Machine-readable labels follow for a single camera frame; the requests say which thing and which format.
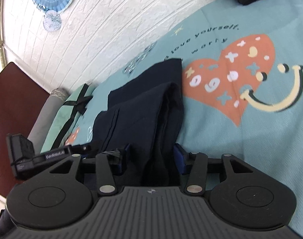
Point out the dark navy pants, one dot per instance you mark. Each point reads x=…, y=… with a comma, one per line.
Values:
x=147, y=114

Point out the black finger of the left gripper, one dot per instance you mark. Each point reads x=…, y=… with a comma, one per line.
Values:
x=25, y=163

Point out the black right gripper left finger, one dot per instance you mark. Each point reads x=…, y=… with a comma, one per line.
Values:
x=56, y=198

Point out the grey mattress edge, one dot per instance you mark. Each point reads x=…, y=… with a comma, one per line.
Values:
x=46, y=117

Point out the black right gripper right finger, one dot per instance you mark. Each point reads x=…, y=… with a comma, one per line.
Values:
x=238, y=193

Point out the dark red headboard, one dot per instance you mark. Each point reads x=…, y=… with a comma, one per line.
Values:
x=21, y=100

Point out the green pillow with black ribbon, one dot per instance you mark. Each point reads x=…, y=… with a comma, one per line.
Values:
x=63, y=130

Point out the teal printed bed sheet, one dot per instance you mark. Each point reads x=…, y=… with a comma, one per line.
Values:
x=242, y=86

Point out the small white paper fan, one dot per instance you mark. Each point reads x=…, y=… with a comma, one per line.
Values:
x=52, y=21

